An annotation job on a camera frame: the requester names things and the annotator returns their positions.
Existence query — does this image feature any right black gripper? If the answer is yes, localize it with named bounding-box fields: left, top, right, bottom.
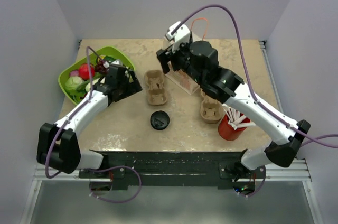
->
left=157, top=38, right=204, bottom=85

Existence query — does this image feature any single brown pulp carrier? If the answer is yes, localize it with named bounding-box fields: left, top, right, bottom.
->
left=144, top=70, right=168, bottom=106

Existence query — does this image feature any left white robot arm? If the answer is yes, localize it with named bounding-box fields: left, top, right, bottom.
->
left=36, top=64, right=142, bottom=178

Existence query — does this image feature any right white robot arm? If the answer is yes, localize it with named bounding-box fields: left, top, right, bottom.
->
left=156, top=41, right=310, bottom=178

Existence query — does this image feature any green plastic bin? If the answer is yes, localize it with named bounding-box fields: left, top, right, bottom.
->
left=58, top=46, right=136, bottom=105

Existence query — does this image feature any purple grapes bunch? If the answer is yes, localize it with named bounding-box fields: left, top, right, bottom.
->
left=95, top=59, right=109, bottom=75

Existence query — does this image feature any green bottle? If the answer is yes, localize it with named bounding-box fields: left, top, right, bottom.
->
left=100, top=54, right=133, bottom=71

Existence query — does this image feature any white daikon radish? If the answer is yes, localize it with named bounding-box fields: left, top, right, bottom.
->
left=84, top=77, right=102, bottom=90

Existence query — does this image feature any red apple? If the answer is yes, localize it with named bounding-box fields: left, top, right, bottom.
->
left=78, top=64, right=96, bottom=81

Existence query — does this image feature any brown pulp cup carrier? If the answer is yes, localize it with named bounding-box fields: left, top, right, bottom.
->
left=200, top=89, right=224, bottom=124

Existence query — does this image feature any green cabbage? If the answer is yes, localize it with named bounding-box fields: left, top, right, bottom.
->
left=64, top=76, right=84, bottom=92

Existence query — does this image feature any red onion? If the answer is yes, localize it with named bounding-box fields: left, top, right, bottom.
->
left=69, top=69, right=79, bottom=77

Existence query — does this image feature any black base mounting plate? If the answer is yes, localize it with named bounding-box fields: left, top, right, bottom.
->
left=79, top=151, right=266, bottom=191

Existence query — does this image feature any white wrapped straw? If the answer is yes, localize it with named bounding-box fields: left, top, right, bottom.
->
left=222, top=104, right=256, bottom=130

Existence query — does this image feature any red cup holder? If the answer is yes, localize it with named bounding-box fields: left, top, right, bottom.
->
left=218, top=115, right=247, bottom=141

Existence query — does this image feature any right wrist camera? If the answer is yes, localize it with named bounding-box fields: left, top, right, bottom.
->
left=164, top=21, right=191, bottom=53

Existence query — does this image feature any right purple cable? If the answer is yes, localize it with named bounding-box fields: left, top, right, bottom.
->
left=171, top=4, right=338, bottom=198

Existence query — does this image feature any purple cable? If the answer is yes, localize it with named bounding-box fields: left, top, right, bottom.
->
left=171, top=4, right=338, bottom=198
left=44, top=46, right=142, bottom=203

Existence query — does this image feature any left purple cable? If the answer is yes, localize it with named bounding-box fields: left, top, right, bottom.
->
left=44, top=46, right=142, bottom=203

